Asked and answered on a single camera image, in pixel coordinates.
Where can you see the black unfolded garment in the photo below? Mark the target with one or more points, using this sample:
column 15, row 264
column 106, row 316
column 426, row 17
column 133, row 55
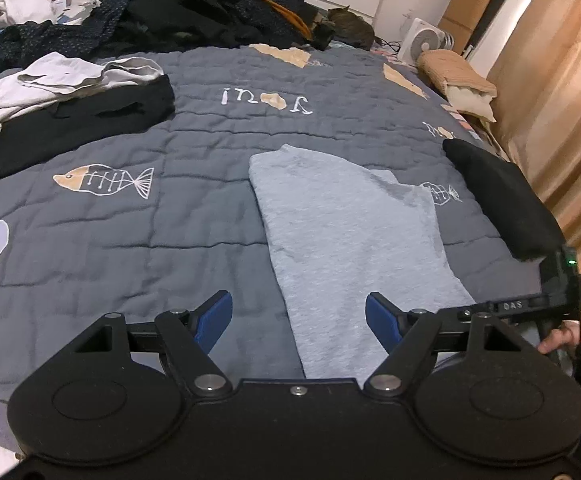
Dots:
column 85, row 130

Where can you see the pile of dark clothes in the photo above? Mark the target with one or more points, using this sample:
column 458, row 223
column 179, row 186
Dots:
column 170, row 20

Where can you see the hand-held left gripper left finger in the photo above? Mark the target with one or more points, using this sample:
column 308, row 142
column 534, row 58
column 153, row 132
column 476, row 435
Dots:
column 215, row 320

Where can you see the beige curtain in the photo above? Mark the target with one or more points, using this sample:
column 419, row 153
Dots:
column 560, row 100

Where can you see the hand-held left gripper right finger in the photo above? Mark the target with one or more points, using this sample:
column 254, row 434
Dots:
column 383, row 322

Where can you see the white fluffy pillow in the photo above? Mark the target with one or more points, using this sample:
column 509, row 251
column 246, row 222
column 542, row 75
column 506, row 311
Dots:
column 470, row 102

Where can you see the tabby cat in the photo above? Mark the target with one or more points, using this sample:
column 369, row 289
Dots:
column 348, row 27

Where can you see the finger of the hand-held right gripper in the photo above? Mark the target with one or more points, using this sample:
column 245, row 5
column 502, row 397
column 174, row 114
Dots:
column 463, row 314

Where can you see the grey T-shirt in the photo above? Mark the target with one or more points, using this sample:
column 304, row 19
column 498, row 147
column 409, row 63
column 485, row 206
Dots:
column 350, row 240

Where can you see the wooden cabinet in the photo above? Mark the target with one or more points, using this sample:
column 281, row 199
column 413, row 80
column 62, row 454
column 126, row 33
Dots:
column 470, row 5

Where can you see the folded black garment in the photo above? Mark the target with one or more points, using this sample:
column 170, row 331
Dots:
column 505, row 200

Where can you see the white garment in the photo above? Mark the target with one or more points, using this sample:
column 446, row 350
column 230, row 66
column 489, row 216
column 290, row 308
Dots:
column 45, row 77

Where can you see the white box fan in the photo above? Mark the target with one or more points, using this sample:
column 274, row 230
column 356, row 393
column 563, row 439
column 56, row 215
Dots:
column 425, row 40

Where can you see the person's right hand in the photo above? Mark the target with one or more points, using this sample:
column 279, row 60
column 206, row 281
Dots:
column 568, row 335

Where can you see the grey quilted blanket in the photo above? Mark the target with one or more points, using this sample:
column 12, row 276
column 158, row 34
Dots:
column 195, row 200

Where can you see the white hoodie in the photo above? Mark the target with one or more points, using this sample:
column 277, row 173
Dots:
column 15, row 7

